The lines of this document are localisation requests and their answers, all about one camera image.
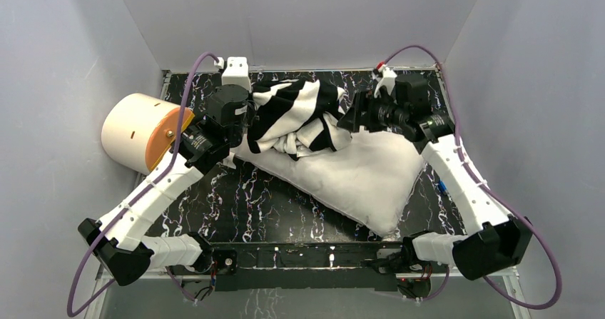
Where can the black white striped pillowcase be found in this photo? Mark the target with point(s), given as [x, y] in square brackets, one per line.
[299, 117]

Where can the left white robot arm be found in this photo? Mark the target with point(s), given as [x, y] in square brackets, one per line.
[173, 147]

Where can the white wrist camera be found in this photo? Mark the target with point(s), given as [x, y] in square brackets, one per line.
[234, 70]
[385, 77]

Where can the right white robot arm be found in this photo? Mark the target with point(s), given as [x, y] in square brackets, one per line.
[495, 238]

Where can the white orange cylinder roll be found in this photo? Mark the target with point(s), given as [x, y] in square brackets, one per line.
[139, 130]

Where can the white pillow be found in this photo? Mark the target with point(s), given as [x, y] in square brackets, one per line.
[370, 181]

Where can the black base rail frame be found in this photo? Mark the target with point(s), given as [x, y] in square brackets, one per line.
[381, 266]

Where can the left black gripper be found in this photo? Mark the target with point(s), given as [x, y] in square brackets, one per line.
[247, 113]

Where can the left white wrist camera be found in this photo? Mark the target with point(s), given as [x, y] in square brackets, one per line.
[234, 70]

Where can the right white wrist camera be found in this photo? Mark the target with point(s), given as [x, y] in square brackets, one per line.
[385, 77]

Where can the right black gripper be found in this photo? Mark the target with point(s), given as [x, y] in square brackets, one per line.
[347, 120]

